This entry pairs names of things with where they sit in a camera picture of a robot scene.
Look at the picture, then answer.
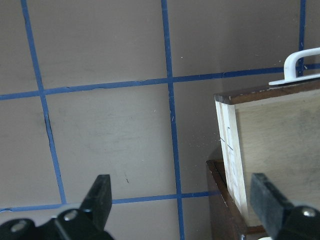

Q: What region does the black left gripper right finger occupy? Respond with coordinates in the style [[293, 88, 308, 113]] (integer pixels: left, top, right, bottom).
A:
[[250, 173, 294, 237]]

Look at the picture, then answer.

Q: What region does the wooden drawer with white handle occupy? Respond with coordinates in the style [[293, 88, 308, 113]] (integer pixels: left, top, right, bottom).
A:
[[214, 48, 320, 227]]

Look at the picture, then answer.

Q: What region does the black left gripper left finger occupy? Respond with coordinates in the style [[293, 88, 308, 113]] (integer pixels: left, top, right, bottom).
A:
[[80, 174, 112, 231]]

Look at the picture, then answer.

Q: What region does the dark brown wooden drawer cabinet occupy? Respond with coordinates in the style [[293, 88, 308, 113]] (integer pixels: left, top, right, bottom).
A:
[[206, 159, 268, 240]]

